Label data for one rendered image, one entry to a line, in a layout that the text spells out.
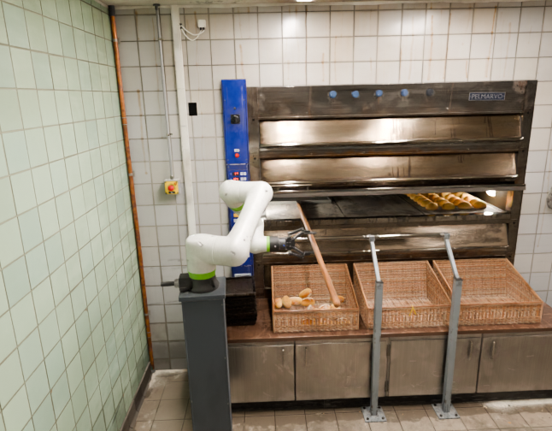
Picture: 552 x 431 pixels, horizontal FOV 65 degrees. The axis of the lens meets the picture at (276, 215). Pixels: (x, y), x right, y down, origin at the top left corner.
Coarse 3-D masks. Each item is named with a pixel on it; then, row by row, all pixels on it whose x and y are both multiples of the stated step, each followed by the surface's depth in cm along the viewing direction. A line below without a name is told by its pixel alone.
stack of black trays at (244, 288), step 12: (240, 276) 308; (252, 276) 307; (228, 288) 292; (240, 288) 292; (252, 288) 291; (228, 300) 283; (240, 300) 282; (252, 300) 284; (228, 312) 285; (240, 312) 286; (252, 312) 286; (228, 324) 286; (240, 324) 288; (252, 324) 288
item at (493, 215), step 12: (348, 216) 317; (360, 216) 316; (372, 216) 315; (384, 216) 315; (396, 216) 314; (408, 216) 313; (420, 216) 313; (432, 216) 313; (444, 216) 313; (456, 216) 314; (468, 216) 314; (480, 216) 314; (492, 216) 314; (504, 216) 315
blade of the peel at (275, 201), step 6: (276, 198) 375; (282, 198) 375; (288, 198) 374; (294, 198) 374; (300, 198) 373; (306, 198) 373; (312, 198) 372; (318, 198) 372; (324, 198) 371; (270, 204) 356; (276, 204) 356
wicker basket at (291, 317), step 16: (272, 272) 309; (288, 272) 316; (304, 272) 316; (320, 272) 317; (336, 272) 317; (272, 288) 294; (288, 288) 316; (304, 288) 316; (320, 288) 317; (336, 288) 317; (352, 288) 292; (272, 304) 280; (320, 304) 312; (352, 304) 293; (288, 320) 276; (304, 320) 277; (336, 320) 277; (352, 320) 290
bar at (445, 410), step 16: (304, 240) 275; (320, 240) 276; (368, 240) 277; (448, 240) 277; (448, 336) 275; (448, 352) 276; (448, 368) 277; (448, 384) 280; (448, 400) 284; (368, 416) 284; (384, 416) 284; (448, 416) 283
